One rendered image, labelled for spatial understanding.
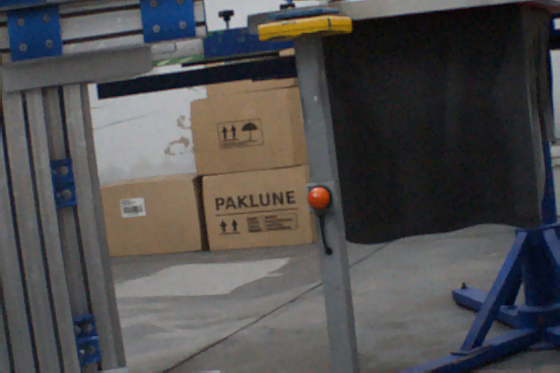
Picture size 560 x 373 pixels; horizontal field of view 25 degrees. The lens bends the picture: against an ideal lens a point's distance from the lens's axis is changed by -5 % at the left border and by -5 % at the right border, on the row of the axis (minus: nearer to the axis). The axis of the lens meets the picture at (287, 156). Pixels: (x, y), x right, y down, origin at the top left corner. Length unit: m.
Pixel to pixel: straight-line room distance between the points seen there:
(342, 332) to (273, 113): 4.76
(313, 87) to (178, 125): 5.52
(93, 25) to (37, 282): 0.48
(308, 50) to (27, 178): 0.55
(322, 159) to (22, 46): 0.56
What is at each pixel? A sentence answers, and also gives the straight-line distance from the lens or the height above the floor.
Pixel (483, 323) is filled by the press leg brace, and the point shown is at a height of 0.12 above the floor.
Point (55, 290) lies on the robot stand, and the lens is 2.29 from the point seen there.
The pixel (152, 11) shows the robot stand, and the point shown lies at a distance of 2.14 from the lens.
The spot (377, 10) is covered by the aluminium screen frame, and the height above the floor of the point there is 0.96.
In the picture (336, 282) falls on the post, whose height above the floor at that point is 0.50.
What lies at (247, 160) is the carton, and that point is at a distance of 7.05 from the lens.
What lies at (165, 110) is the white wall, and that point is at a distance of 7.74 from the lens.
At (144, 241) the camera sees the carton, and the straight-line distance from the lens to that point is 7.35.
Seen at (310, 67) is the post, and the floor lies 0.87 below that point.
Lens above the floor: 0.84
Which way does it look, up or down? 3 degrees down
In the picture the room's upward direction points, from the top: 7 degrees counter-clockwise
